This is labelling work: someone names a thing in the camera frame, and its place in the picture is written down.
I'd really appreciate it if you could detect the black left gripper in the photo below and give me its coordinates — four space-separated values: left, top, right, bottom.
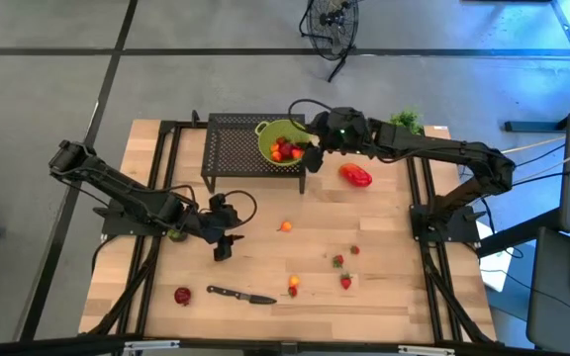
199 192 246 263

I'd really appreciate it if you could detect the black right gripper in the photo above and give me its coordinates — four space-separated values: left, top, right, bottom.
294 107 370 174

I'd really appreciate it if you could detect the green plastic colander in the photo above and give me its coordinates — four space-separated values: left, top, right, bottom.
253 119 316 167

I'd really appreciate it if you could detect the black handled kitchen knife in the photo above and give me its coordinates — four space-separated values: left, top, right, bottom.
206 284 278 306

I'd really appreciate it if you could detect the red orange toy pepper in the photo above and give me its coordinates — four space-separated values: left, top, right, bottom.
338 162 374 189

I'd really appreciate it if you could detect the black perforated metal shelf rack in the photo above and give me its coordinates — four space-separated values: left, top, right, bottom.
200 112 309 195

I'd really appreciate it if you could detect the green plant in white pot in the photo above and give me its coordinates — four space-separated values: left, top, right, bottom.
388 109 425 137

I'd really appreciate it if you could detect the black floor fan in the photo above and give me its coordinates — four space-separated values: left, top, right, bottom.
298 0 361 84

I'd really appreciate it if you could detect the black rig crossbar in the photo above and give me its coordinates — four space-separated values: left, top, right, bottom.
0 333 570 356

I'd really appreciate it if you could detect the white paper sheet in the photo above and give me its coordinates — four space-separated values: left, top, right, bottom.
475 220 514 293

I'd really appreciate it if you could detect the grey cabinet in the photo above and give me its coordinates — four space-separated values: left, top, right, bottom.
525 226 570 342

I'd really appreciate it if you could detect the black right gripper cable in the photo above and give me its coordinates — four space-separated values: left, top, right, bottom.
287 98 335 134

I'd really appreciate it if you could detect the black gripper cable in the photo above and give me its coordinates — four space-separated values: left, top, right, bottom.
180 185 259 231
287 98 335 134

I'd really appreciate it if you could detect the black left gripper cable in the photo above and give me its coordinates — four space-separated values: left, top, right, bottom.
180 185 259 231

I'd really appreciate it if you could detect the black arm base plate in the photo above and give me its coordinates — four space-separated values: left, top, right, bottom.
409 202 483 244
100 205 173 237

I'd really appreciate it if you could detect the black aluminium table frame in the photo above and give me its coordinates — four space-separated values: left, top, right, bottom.
79 109 499 347

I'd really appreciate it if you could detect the silver aluminium bracket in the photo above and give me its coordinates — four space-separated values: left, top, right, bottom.
124 339 181 353
397 344 457 356

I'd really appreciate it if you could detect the beige power cable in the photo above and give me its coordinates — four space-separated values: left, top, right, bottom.
500 135 568 155

